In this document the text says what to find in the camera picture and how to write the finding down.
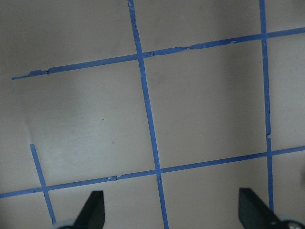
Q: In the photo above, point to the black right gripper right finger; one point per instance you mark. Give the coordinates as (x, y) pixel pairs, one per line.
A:
(253, 213)

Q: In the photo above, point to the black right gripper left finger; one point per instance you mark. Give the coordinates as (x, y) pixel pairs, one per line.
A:
(92, 215)

